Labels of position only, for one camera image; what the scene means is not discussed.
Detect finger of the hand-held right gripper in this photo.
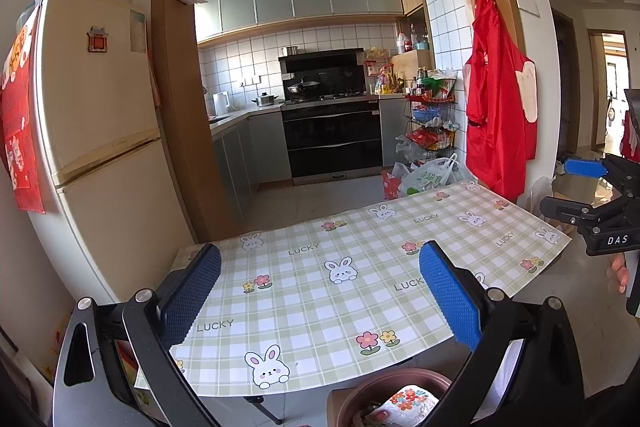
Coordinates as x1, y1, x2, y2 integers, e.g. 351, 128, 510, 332
563, 156, 621, 180
539, 196, 608, 233

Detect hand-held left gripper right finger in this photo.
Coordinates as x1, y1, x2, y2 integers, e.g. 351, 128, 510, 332
419, 241, 586, 427

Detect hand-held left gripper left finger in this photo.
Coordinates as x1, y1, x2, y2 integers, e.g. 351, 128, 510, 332
52, 243, 222, 427

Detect floral printed packet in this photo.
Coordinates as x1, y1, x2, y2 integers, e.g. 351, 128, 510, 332
365, 386, 441, 425

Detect pink plastic waste bin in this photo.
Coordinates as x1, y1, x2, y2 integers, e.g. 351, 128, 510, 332
340, 368, 453, 427

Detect person's right hand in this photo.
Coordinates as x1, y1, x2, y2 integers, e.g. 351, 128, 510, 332
609, 253, 632, 295

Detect brown cardboard box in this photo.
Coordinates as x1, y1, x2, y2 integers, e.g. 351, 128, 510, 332
555, 174, 601, 202

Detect clear plastic bag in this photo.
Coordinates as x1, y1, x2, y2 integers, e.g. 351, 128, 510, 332
530, 177, 556, 218

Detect red apron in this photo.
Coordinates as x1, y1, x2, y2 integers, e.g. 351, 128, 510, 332
462, 0, 538, 202

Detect checked rabbit tablecloth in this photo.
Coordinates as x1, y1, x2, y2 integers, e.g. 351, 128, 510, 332
135, 179, 573, 397

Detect white green shopping bag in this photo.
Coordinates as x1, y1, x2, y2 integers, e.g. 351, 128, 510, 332
397, 153, 458, 195

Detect red bag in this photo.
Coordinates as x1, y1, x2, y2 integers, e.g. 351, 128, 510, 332
381, 169, 403, 200

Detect black table leg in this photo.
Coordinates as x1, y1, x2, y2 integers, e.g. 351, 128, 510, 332
245, 394, 283, 425

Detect grey lower kitchen cabinets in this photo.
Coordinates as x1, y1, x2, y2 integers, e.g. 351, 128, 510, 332
210, 112, 286, 223

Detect group of condiment bottles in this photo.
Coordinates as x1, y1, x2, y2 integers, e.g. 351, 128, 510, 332
365, 47, 436, 98

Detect black built-in oven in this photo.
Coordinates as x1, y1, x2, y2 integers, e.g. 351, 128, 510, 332
280, 94, 385, 186

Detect wooden cutting board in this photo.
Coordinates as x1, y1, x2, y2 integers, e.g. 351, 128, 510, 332
390, 49, 433, 70

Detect cream two-door fridge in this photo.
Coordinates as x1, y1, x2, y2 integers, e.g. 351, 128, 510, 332
17, 0, 198, 308

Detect red printed cloth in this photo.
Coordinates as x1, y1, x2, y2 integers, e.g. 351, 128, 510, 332
0, 14, 47, 214

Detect black wok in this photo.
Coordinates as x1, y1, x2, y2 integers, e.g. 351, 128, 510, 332
287, 78, 321, 96

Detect black range hood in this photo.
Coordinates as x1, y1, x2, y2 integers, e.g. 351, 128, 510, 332
278, 48, 366, 98

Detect pale fridge sticker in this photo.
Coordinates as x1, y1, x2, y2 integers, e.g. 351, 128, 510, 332
129, 9, 150, 54

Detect red fridge magnet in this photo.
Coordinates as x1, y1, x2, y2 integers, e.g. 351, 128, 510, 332
86, 27, 109, 54

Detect black wire storage rack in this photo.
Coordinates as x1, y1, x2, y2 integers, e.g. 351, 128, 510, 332
404, 77, 458, 158

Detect wooden door frame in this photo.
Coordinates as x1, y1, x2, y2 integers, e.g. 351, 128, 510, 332
150, 0, 526, 243

